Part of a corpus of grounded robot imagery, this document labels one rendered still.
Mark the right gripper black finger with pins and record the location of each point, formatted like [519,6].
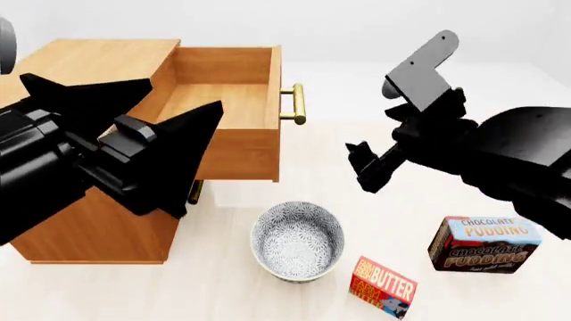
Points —
[374,170]
[401,113]

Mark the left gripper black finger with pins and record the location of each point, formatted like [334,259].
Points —
[89,100]
[183,150]

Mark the open wooden drawer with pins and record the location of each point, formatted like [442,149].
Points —
[241,150]

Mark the wooden cabinet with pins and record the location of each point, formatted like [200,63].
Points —
[89,220]

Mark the red butter box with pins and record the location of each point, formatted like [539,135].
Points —
[383,289]

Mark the patterned white ceramic bowl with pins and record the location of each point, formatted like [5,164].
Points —
[296,244]

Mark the chocolate pudding box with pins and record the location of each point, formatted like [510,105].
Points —
[484,247]

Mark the grey camera bracket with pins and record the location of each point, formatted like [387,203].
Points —
[424,73]

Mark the grey round camera part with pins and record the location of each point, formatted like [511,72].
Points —
[6,47]

